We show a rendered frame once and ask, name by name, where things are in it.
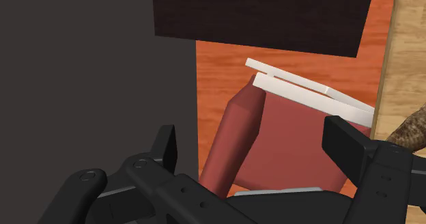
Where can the brown mottled object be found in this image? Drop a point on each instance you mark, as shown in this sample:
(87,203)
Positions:
(412,130)

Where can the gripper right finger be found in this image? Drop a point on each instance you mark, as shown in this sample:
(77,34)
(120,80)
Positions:
(382,176)

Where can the light wooden table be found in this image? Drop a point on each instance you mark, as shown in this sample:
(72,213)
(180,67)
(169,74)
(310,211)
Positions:
(409,50)

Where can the red chair with white slats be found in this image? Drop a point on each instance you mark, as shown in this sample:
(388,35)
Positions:
(286,143)

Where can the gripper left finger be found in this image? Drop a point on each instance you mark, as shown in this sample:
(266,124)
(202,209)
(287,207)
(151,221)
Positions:
(156,186)

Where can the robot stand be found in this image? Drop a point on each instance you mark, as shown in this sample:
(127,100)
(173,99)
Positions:
(266,17)

